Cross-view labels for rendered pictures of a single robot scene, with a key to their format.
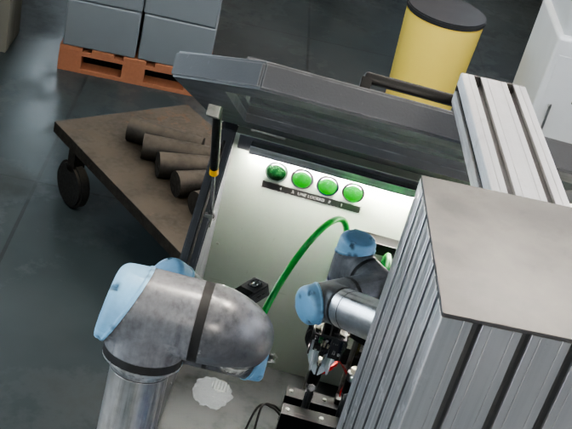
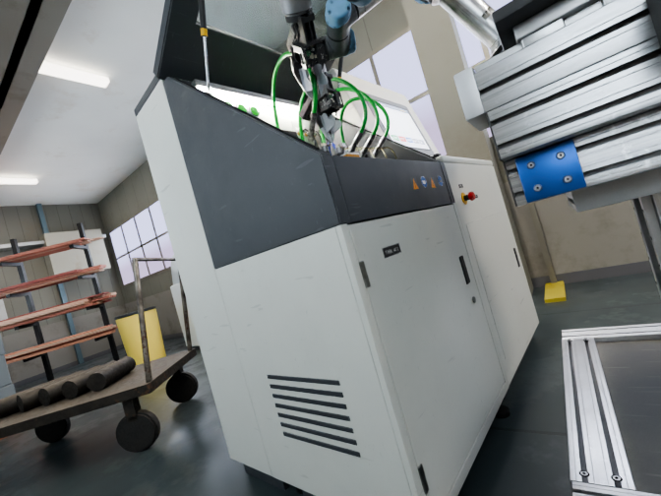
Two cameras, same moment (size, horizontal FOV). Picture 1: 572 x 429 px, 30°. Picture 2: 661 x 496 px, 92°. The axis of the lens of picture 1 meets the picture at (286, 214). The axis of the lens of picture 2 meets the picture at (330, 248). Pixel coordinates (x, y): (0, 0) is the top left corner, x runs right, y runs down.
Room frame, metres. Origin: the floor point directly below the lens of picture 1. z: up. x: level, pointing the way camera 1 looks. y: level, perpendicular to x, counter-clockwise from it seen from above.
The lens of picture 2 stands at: (1.16, 0.75, 0.74)
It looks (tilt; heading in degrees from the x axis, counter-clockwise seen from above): 1 degrees up; 311
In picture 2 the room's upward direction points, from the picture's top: 16 degrees counter-clockwise
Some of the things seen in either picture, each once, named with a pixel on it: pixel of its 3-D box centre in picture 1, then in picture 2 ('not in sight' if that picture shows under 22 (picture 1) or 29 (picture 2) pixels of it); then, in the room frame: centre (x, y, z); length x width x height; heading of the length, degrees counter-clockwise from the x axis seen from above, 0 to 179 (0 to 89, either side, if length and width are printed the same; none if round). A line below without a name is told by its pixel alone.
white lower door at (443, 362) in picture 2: not in sight; (444, 323); (1.59, -0.15, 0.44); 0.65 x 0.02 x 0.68; 89
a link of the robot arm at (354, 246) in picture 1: (352, 260); not in sight; (1.79, -0.15, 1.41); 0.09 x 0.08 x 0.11; 40
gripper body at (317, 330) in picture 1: (332, 324); (324, 95); (1.78, -0.15, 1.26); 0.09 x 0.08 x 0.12; 179
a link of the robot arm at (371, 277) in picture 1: (374, 292); (338, 41); (1.70, -0.20, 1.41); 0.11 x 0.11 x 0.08; 40
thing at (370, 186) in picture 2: not in sight; (399, 187); (1.61, -0.15, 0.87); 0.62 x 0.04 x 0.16; 89
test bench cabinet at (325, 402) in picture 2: not in sight; (372, 341); (1.88, -0.15, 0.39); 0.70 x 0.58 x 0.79; 89
